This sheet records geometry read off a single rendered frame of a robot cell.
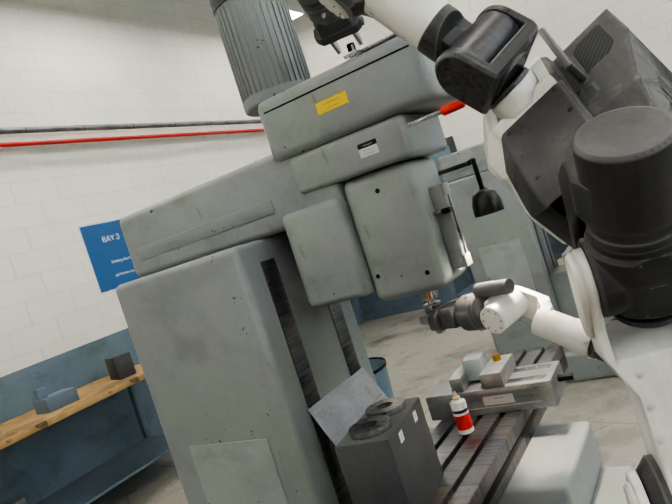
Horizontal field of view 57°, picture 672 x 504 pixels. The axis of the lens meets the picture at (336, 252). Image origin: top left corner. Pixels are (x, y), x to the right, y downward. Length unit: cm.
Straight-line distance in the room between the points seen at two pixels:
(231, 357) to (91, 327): 434
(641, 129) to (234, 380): 125
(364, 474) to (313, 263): 57
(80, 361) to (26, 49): 287
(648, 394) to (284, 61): 117
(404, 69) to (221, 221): 68
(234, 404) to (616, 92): 123
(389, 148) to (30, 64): 536
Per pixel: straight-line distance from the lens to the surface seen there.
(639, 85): 99
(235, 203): 173
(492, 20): 113
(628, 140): 77
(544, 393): 170
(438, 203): 154
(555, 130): 102
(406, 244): 150
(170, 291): 179
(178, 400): 191
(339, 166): 153
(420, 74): 142
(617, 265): 84
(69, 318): 590
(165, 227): 193
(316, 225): 158
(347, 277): 157
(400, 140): 145
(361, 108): 148
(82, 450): 585
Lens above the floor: 154
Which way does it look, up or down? 3 degrees down
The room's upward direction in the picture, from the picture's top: 18 degrees counter-clockwise
